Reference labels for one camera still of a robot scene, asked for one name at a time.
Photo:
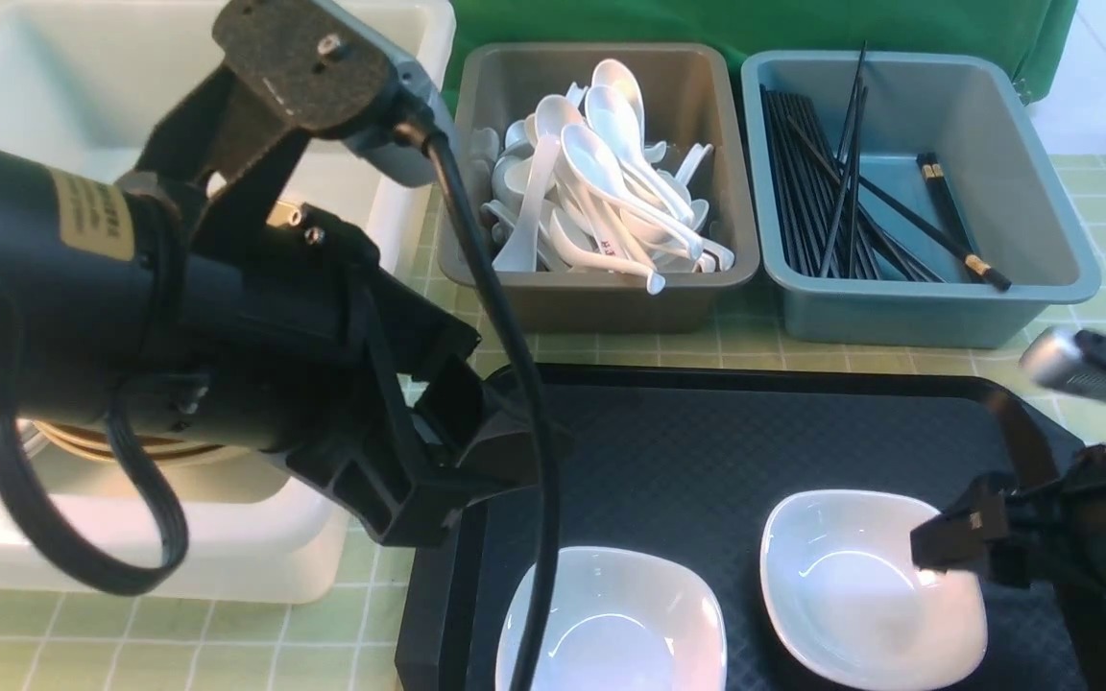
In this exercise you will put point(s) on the green backdrop cloth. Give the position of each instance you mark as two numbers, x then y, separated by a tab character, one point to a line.
1024	38

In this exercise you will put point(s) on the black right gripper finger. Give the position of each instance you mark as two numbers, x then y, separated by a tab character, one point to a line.
961	533

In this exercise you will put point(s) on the black serving tray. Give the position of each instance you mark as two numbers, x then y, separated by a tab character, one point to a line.
686	464

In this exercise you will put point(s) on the large white plastic tub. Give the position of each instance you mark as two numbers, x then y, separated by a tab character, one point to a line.
81	85

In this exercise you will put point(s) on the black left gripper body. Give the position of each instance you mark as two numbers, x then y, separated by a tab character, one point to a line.
311	352

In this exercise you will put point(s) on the white square dish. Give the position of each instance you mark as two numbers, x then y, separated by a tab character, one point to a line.
622	620
847	601

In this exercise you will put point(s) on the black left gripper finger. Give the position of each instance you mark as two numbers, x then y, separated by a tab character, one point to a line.
475	436

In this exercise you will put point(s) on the grey plastic spoon bin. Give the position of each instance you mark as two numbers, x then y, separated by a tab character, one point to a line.
688	99

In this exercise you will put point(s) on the pile of white spoons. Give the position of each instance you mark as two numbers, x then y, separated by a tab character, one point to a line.
542	218

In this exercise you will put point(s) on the green checkered tablecloth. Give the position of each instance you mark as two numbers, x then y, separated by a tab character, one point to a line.
342	633

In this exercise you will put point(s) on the pile of black chopsticks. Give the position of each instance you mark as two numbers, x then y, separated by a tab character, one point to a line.
805	181

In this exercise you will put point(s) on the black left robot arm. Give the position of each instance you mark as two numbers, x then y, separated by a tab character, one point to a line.
84	298

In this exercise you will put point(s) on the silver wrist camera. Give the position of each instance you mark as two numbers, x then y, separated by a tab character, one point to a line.
1068	362
292	72

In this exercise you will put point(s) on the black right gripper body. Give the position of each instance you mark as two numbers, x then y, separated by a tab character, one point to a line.
1045	524

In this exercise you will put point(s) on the black chopstick pair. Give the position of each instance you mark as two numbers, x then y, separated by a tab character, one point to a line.
832	265

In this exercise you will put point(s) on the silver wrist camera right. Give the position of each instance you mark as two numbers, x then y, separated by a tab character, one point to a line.
1068	362

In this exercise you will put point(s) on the blue plastic chopstick bin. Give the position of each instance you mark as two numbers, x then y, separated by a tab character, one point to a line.
949	137

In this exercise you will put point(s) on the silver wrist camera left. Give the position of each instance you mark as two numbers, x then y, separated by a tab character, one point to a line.
292	72

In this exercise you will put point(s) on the white soup spoon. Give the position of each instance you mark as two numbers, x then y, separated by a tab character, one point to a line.
591	159

